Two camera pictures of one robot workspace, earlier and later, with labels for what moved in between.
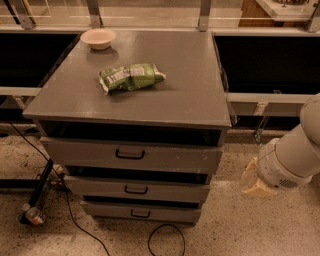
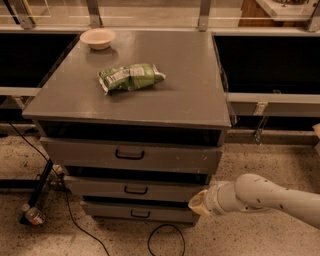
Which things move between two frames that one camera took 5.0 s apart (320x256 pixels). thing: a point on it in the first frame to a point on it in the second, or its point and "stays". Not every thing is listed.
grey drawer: (140, 186) stays
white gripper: (274, 170) to (212, 199)
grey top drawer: (136, 152) stays
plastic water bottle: (33, 214) stays
